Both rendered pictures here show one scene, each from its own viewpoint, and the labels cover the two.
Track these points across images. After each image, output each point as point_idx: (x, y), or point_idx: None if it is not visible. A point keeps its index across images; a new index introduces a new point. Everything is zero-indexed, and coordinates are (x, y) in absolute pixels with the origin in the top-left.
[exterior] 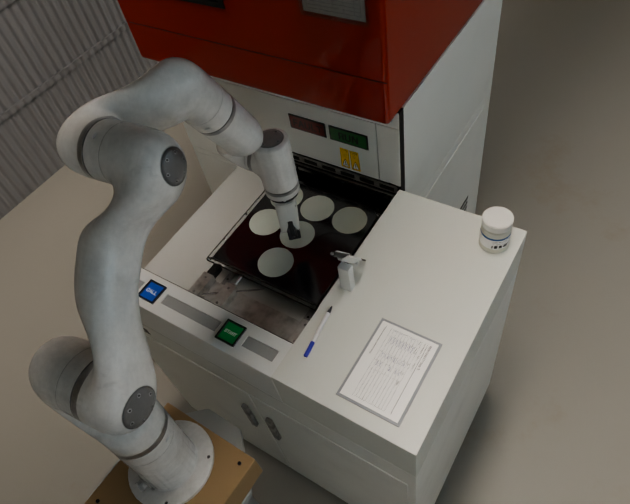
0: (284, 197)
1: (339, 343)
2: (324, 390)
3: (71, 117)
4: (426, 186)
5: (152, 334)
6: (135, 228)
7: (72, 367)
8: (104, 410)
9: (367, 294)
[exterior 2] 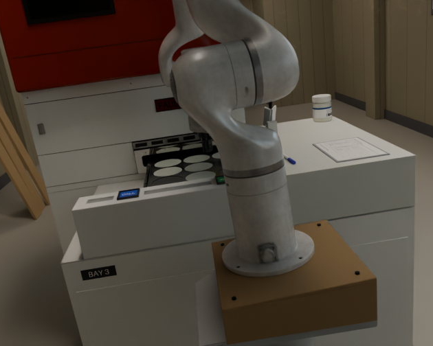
0: None
1: (304, 155)
2: (328, 165)
3: None
4: None
5: (120, 270)
6: None
7: (229, 42)
8: (284, 42)
9: (289, 144)
